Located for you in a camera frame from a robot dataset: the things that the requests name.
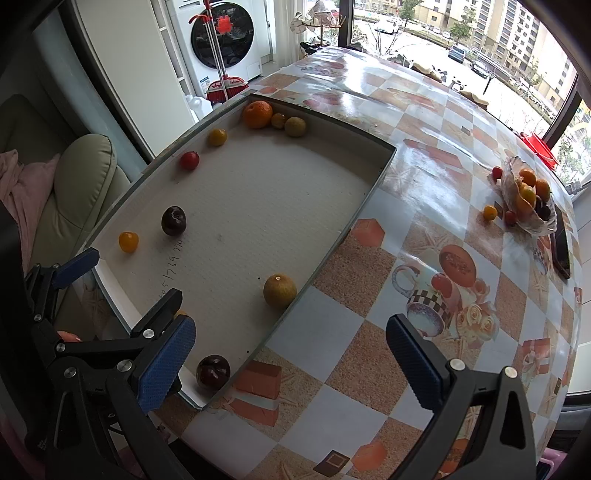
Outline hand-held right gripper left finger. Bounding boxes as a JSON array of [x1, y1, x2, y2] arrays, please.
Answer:
[[46, 318, 197, 480]]

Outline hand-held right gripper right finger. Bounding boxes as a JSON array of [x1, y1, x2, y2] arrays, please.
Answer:
[[386, 314, 537, 480]]

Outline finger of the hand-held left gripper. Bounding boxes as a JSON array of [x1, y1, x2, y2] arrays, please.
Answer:
[[25, 248, 100, 324], [51, 288, 183, 374]]

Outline grey shallow tray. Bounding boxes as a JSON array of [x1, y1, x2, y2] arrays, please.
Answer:
[[83, 92, 398, 411]]

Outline clear glass fruit bowl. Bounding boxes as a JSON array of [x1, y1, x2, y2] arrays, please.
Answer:
[[501, 156, 559, 237]]

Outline large orange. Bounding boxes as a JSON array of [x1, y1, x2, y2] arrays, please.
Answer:
[[242, 100, 274, 130]]

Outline beige sofa cushion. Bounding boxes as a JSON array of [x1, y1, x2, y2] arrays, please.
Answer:
[[25, 134, 134, 282]]

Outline pink blanket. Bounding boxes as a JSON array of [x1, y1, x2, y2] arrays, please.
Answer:
[[0, 150, 61, 278]]

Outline smartphone in dark red case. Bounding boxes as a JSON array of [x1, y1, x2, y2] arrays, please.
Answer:
[[551, 203, 573, 280]]

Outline white plastic jug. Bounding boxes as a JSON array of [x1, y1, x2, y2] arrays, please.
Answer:
[[186, 93, 214, 121]]

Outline white tall cabinet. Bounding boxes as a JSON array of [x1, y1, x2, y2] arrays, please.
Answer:
[[69, 0, 195, 162]]

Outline red plastic bin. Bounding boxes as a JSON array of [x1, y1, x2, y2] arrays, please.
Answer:
[[522, 131, 559, 169]]

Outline white front-load washing machine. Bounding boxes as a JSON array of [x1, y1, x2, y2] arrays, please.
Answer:
[[165, 0, 274, 100]]

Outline cluttered metal stand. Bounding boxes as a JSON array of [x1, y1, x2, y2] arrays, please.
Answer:
[[290, 0, 348, 34]]

